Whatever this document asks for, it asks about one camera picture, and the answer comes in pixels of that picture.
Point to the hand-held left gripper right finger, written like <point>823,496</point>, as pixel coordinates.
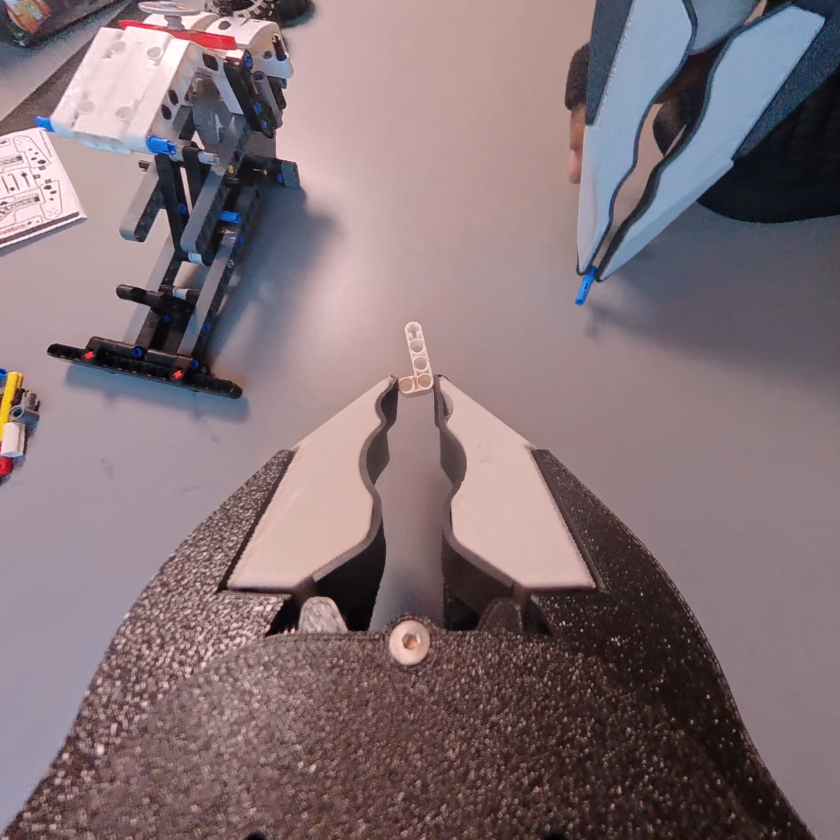
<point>518,518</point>

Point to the pile of small toy bricks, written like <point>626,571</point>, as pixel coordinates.
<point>16,420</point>

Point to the toy truck chassis model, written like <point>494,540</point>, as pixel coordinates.
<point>118,72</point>

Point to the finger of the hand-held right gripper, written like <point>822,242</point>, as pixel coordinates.
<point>741,98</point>
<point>623,98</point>

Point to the toy truck set box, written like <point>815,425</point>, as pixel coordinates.
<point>39,19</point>

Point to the blue toy pin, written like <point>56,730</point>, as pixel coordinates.
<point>583,292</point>

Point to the grey desk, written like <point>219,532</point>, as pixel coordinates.
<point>459,197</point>

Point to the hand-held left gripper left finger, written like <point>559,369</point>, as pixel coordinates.
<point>315,512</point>

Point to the person's right hand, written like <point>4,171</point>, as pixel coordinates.
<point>576,151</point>

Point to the white angled toy beam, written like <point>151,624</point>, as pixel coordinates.
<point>420,361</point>

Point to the sticker sheet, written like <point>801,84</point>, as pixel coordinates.
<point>33,190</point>

